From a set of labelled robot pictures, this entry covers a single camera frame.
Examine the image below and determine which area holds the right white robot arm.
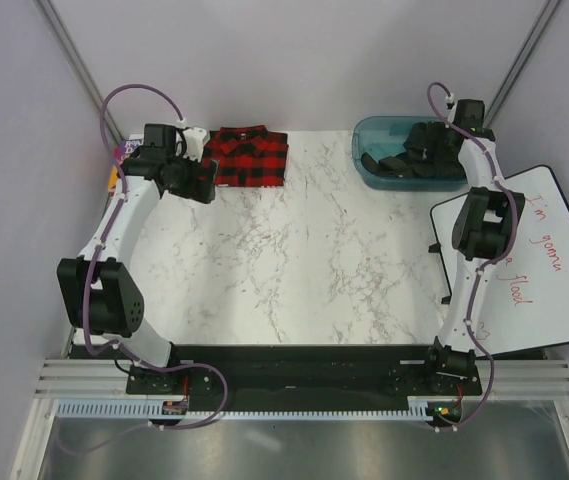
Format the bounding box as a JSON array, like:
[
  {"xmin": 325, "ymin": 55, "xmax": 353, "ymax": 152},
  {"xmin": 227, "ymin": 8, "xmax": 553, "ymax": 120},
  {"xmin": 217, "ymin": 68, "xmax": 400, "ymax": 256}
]
[{"xmin": 421, "ymin": 93, "xmax": 525, "ymax": 394}]

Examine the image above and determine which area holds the dark pinstriped long sleeve shirt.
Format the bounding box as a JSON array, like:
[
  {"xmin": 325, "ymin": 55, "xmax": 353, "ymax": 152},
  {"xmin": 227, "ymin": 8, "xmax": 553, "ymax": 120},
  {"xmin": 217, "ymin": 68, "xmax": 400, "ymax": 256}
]
[{"xmin": 360, "ymin": 122, "xmax": 466, "ymax": 181}]

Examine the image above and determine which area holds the whiteboard with red writing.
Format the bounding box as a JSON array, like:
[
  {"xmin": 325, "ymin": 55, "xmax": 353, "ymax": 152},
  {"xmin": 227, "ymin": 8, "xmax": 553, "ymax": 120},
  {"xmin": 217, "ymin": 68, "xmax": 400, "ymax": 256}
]
[{"xmin": 431, "ymin": 165, "xmax": 569, "ymax": 355}]

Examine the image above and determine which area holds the white slotted cable duct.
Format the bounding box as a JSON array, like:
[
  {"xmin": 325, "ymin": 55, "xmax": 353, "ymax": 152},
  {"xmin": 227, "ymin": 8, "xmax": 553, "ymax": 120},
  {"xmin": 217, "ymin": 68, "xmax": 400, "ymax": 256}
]
[{"xmin": 56, "ymin": 399, "xmax": 463, "ymax": 421}]

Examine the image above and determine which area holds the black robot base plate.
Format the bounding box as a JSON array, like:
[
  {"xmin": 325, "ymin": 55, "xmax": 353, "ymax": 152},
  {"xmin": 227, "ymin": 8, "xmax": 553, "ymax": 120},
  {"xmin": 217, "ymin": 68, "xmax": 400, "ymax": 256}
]
[{"xmin": 124, "ymin": 343, "xmax": 484, "ymax": 412}]

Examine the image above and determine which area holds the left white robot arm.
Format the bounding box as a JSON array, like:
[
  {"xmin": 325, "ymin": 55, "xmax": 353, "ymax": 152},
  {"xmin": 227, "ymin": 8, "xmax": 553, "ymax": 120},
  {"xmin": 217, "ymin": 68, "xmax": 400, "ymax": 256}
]
[{"xmin": 56, "ymin": 124, "xmax": 218, "ymax": 393}]

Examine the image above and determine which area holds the red black plaid folded shirt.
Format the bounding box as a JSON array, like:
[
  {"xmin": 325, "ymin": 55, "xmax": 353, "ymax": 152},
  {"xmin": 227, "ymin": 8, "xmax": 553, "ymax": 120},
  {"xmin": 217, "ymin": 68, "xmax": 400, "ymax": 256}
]
[{"xmin": 202, "ymin": 125, "xmax": 289, "ymax": 188}]

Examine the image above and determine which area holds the teal transparent plastic bin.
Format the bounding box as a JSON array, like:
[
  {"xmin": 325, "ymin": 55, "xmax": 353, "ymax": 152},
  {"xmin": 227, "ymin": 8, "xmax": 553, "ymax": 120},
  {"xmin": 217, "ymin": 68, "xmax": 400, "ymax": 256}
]
[{"xmin": 352, "ymin": 116, "xmax": 466, "ymax": 192}]

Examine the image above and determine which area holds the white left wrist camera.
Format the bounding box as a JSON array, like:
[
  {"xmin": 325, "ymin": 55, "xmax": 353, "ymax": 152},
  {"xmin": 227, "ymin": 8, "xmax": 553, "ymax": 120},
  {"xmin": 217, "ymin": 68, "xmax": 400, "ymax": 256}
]
[{"xmin": 179, "ymin": 127, "xmax": 210, "ymax": 162}]

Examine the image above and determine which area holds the Roald Dahl paperback book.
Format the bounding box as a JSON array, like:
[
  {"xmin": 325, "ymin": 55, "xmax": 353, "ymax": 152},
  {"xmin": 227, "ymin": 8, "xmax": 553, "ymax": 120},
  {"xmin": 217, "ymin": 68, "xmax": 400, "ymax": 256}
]
[{"xmin": 108, "ymin": 134, "xmax": 143, "ymax": 194}]

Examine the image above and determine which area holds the aluminium frame rail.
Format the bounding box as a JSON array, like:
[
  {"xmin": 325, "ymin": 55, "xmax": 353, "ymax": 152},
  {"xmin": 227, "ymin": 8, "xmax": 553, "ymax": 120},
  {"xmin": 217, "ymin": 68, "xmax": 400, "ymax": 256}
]
[{"xmin": 35, "ymin": 359, "xmax": 569, "ymax": 401}]

